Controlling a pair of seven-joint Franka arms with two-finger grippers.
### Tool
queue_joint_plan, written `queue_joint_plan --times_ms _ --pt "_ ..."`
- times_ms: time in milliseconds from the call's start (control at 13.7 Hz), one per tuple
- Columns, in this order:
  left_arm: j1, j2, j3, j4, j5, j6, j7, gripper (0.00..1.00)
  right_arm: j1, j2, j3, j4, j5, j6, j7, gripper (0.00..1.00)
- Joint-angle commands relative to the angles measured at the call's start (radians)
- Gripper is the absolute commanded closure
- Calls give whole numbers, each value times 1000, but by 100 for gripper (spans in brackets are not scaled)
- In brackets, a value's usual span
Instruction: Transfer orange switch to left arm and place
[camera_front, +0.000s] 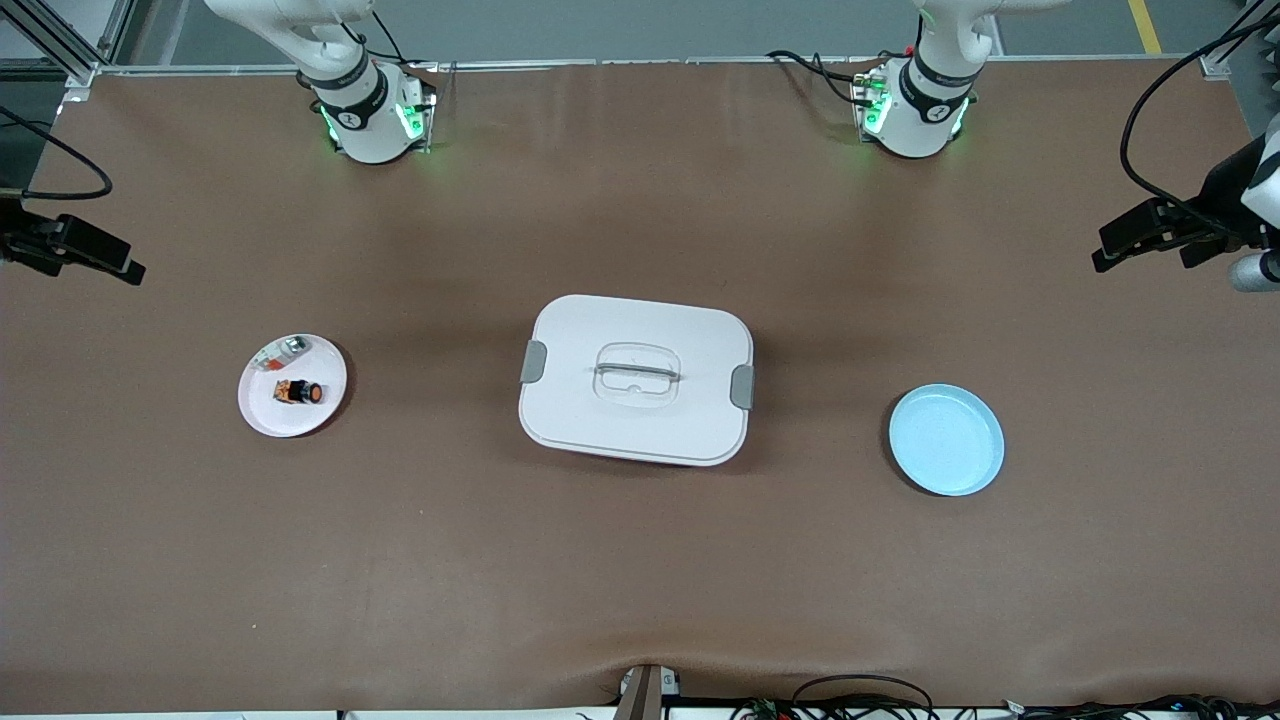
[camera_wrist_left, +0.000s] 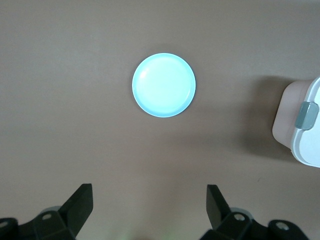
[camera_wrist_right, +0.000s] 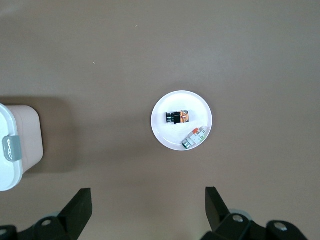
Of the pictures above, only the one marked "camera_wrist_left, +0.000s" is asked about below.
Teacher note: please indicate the light blue round plate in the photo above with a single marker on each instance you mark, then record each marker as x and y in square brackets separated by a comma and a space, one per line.
[163, 85]

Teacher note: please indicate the white lidded storage box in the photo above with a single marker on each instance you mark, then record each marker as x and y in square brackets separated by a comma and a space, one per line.
[308, 140]

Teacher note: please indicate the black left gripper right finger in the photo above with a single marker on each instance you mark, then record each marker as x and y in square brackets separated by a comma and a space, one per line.
[220, 215]

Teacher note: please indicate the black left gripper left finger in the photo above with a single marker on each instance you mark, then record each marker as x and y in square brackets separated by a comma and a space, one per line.
[75, 212]

